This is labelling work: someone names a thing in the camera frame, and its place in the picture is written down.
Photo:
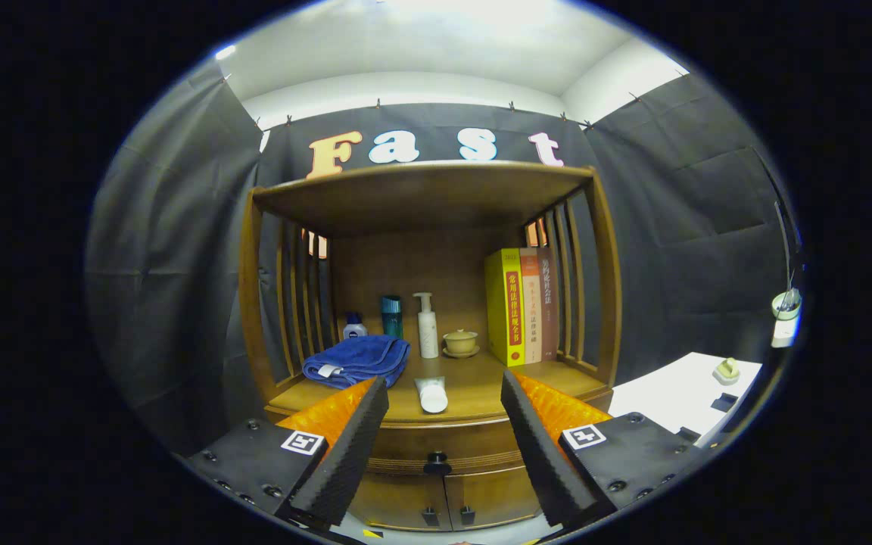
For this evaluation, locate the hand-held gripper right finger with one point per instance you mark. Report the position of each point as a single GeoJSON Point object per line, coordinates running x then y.
{"type": "Point", "coordinates": [546, 462]}

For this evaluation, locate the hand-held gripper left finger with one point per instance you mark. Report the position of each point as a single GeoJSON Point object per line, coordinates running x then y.
{"type": "Point", "coordinates": [349, 458]}

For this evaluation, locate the wooden drawer with black knob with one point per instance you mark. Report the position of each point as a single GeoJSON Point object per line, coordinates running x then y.
{"type": "Point", "coordinates": [451, 437]}

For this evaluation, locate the white and green tube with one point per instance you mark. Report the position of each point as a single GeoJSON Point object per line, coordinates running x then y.
{"type": "Point", "coordinates": [432, 395]}

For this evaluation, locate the wooden countertop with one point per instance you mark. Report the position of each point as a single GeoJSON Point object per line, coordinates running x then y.
{"type": "Point", "coordinates": [474, 386]}

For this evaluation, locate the white side cabinet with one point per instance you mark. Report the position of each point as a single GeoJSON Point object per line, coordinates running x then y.
{"type": "Point", "coordinates": [671, 393]}

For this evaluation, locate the wooden cabinet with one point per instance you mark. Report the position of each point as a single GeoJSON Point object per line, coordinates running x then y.
{"type": "Point", "coordinates": [421, 197]}

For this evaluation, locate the blue folded towel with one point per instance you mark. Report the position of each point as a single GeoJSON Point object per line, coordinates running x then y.
{"type": "Point", "coordinates": [360, 356]}

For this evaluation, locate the small white blue-capped bottle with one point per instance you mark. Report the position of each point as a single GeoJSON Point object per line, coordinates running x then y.
{"type": "Point", "coordinates": [354, 330]}

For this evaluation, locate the orange and white book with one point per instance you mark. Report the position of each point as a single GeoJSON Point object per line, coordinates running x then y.
{"type": "Point", "coordinates": [531, 318]}

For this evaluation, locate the teal bottle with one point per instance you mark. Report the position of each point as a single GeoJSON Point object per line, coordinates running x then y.
{"type": "Point", "coordinates": [392, 318]}

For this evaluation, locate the beige lidded teacup with saucer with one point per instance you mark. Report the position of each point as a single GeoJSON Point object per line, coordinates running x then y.
{"type": "Point", "coordinates": [461, 342]}

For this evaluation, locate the white pump bottle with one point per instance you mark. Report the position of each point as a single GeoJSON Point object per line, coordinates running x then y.
{"type": "Point", "coordinates": [428, 333]}

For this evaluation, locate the brown book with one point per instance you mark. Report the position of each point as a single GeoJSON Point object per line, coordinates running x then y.
{"type": "Point", "coordinates": [549, 310]}

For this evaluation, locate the thick yellow book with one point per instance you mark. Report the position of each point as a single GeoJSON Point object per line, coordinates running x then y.
{"type": "Point", "coordinates": [498, 310]}

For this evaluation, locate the small black object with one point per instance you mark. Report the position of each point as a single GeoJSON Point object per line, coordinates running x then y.
{"type": "Point", "coordinates": [724, 403]}

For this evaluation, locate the small pale green object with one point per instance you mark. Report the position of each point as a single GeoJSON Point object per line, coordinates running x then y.
{"type": "Point", "coordinates": [726, 371]}

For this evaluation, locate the black backdrop cloth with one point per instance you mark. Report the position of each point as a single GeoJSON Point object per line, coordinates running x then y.
{"type": "Point", "coordinates": [671, 227]}

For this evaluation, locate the small white shelf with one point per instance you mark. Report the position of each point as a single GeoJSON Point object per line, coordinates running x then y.
{"type": "Point", "coordinates": [786, 333]}

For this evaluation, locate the desk lamp with green base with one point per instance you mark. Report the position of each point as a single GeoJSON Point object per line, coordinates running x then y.
{"type": "Point", "coordinates": [786, 305]}

